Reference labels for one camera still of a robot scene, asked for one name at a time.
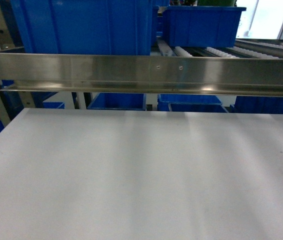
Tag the stainless steel flow rack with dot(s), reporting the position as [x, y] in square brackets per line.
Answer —
[165, 73]

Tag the blue bin lower shelf left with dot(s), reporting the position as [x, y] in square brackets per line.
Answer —
[119, 101]

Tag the blue bin lower shelf right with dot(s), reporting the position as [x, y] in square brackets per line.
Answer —
[189, 103]

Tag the blue bin on rollers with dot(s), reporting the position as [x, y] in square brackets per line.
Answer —
[201, 26]

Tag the blue bin shelf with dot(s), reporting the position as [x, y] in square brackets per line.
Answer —
[119, 101]
[189, 103]

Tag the large blue bin left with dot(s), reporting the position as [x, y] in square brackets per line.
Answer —
[89, 27]

